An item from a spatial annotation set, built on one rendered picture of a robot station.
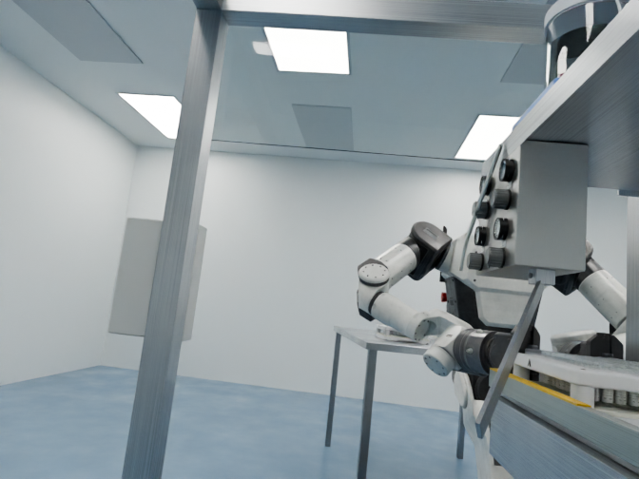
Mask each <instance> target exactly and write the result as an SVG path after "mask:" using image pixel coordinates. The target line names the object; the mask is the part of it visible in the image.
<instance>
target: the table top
mask: <svg viewBox="0 0 639 479"><path fill-rule="evenodd" d="M334 331H335V332H337V333H339V334H341V335H343V336H345V337H346V338H348V339H350V340H351V341H353V342H355V343H357V344H358V345H359V346H361V347H362V348H364V349H366V350H375V351H383V352H393V353H402V354H419V355H424V354H425V353H426V352H427V350H428V349H429V348H430V347H431V346H432V345H433V344H434V343H435V340H431V339H429V340H430V343H429V345H426V344H420V343H413V342H404V341H394V340H383V339H382V338H379V337H375V335H376V332H377V331H375V330H366V329H357V328H348V327H340V326H334Z"/></svg>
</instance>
